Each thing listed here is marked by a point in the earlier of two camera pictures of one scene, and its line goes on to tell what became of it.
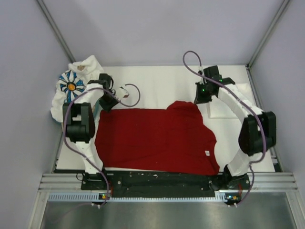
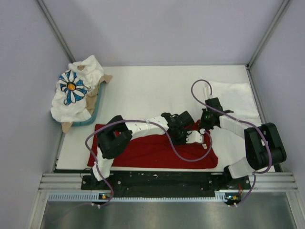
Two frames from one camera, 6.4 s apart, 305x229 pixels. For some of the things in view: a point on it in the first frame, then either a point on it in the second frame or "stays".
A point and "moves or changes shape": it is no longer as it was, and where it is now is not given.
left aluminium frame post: (56, 31) stays
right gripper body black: (202, 95) -> (205, 122)
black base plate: (162, 184) stays
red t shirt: (176, 140) moves or changes shape
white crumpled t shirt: (86, 68) stays
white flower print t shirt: (69, 86) stays
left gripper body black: (107, 100) -> (179, 137)
